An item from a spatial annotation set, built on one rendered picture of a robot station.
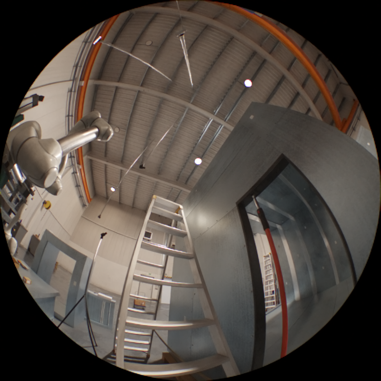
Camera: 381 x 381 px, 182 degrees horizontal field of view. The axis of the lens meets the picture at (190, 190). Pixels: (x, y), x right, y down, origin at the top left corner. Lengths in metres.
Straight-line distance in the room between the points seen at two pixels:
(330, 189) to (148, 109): 7.07
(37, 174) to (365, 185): 1.30
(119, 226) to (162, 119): 9.01
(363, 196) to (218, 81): 6.81
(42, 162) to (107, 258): 10.10
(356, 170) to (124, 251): 10.83
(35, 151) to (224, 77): 7.08
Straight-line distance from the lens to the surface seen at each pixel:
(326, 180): 0.75
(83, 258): 2.58
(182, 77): 6.82
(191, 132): 7.00
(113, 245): 10.65
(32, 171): 0.59
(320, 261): 4.19
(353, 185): 0.73
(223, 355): 0.73
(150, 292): 10.33
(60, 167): 0.94
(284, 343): 0.94
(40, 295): 2.11
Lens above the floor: 1.44
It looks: 47 degrees up
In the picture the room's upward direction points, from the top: 3 degrees clockwise
